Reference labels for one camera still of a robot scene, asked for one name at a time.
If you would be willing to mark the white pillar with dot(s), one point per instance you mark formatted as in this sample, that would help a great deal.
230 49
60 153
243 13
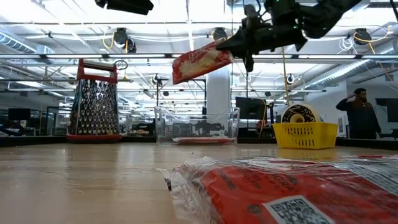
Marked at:
218 93

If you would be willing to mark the black monitor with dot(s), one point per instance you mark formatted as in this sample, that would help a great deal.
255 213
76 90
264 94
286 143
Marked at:
250 109

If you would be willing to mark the red popcorn packet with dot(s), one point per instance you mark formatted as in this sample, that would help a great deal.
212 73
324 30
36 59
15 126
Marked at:
199 63

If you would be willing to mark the yellow plastic basket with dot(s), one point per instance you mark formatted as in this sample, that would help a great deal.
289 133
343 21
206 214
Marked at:
304 135

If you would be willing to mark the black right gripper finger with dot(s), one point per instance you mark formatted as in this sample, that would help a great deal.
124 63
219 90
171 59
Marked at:
236 43
249 62

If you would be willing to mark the red wrapped packet QR code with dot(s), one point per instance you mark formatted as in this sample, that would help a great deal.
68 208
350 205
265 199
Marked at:
280 186

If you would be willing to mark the person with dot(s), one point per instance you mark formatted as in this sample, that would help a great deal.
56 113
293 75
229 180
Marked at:
360 115

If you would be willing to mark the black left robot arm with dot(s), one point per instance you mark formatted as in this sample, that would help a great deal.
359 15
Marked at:
130 6

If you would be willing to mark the clear plastic bin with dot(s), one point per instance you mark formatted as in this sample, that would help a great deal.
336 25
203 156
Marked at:
192 124

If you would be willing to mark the black frame stand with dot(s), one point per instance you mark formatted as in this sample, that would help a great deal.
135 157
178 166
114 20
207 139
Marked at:
182 80

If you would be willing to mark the small dark monitor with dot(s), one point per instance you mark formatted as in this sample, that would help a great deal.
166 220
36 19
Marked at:
18 114

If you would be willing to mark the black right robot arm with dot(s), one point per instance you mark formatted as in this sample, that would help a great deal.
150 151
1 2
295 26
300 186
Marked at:
326 12

